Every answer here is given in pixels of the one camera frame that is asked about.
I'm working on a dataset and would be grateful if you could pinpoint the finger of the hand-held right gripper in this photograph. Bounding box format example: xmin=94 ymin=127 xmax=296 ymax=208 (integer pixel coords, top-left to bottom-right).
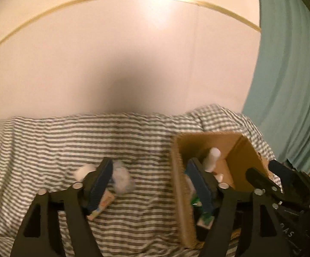
xmin=268 ymin=160 xmax=295 ymax=194
xmin=246 ymin=167 xmax=282 ymax=202

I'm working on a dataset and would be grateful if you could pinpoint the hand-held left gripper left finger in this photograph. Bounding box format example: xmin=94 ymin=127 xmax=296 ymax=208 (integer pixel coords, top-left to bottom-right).
xmin=10 ymin=157 xmax=114 ymax=257

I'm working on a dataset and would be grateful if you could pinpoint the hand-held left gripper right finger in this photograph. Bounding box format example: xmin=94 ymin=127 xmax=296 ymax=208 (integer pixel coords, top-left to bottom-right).
xmin=184 ymin=157 xmax=281 ymax=257

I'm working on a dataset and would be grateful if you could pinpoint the green packet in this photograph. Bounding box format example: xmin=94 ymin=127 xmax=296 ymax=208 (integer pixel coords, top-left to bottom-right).
xmin=189 ymin=195 xmax=204 ymax=208

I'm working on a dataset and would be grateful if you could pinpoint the brown cardboard box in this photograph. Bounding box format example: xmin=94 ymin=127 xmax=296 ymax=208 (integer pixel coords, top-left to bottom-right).
xmin=170 ymin=132 xmax=277 ymax=249

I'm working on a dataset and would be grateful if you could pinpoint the small yellow carton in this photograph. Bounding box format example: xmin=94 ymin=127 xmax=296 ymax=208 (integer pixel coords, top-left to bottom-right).
xmin=87 ymin=190 xmax=116 ymax=222

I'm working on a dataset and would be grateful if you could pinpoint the white plastic bottle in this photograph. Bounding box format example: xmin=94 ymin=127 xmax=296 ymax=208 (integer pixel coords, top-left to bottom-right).
xmin=203 ymin=147 xmax=221 ymax=172

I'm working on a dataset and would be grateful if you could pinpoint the white green carton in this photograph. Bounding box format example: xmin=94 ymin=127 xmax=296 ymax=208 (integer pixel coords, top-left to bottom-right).
xmin=197 ymin=211 xmax=215 ymax=230

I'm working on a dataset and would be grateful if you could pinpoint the grey white checked blanket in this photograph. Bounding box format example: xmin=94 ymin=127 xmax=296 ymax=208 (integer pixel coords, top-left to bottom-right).
xmin=0 ymin=104 xmax=277 ymax=257

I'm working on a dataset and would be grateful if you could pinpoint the teal curtain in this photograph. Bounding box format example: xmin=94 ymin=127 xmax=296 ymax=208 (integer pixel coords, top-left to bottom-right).
xmin=241 ymin=0 xmax=310 ymax=188

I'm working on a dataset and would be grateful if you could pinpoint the gold wall trim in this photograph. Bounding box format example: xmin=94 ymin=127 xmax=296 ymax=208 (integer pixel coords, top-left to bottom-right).
xmin=0 ymin=0 xmax=261 ymax=61

